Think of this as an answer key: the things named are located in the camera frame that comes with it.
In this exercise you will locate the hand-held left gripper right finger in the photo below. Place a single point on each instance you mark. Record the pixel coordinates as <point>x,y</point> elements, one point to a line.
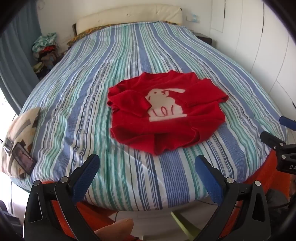
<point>209,178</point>

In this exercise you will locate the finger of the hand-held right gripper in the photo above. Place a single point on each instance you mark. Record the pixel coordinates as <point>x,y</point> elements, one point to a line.
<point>288,121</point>
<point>270,138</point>

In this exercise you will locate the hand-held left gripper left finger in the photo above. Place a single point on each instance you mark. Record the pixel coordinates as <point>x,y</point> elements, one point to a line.
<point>86,176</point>

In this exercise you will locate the red sweater with white rabbit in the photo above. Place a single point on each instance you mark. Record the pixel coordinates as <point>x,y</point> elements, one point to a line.
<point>168,129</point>

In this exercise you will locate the pile of colourful clothes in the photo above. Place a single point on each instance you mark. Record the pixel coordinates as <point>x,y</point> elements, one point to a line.
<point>45,49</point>

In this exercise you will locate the person's left hand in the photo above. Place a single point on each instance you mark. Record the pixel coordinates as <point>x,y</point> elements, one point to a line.
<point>115,229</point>

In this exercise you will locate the orange bed sheet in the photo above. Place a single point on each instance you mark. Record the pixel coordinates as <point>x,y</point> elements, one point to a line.
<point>272,172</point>

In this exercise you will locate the light green plastic piece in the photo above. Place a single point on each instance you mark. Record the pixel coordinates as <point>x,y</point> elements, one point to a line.
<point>183,226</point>

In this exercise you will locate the black rectangular device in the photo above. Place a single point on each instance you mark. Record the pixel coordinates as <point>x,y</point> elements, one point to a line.
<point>22,158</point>

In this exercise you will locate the white wardrobe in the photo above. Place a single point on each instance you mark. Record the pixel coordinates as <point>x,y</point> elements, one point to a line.
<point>266,46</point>

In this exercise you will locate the striped blue green bedspread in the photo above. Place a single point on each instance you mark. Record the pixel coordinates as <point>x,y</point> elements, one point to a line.
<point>92,97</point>

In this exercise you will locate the beige patterned cushion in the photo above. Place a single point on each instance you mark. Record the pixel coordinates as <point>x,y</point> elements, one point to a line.
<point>23,125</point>

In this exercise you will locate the dark nightstand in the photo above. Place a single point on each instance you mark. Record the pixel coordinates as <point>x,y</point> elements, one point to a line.
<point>207,39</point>

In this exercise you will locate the blue curtain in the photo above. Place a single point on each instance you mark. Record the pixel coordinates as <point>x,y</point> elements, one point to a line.
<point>16,60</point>

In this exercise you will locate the cream padded headboard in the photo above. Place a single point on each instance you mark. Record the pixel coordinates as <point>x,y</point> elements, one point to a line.
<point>129,16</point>

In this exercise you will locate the white wall socket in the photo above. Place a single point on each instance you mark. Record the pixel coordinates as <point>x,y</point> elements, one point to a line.
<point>193,18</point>

